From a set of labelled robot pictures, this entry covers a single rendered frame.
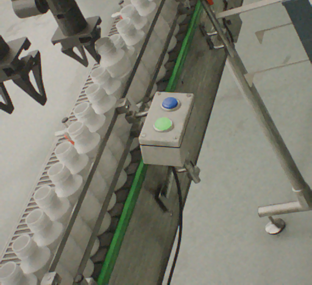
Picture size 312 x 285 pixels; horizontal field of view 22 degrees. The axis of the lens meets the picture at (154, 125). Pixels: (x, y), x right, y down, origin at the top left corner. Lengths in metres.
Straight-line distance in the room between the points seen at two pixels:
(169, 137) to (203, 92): 0.51
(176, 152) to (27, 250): 0.34
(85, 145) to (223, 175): 1.63
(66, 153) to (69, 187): 0.07
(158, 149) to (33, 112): 2.84
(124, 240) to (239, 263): 1.28
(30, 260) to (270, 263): 1.46
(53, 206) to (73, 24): 0.42
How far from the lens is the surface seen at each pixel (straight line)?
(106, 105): 1.65
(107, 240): 1.55
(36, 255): 1.40
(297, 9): 2.04
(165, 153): 1.52
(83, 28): 1.70
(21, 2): 1.70
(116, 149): 1.65
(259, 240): 2.84
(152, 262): 1.64
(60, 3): 1.66
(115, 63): 1.72
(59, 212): 1.47
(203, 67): 2.03
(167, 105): 1.56
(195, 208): 3.09
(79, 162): 1.54
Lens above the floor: 1.93
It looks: 32 degrees down
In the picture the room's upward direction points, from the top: 32 degrees counter-clockwise
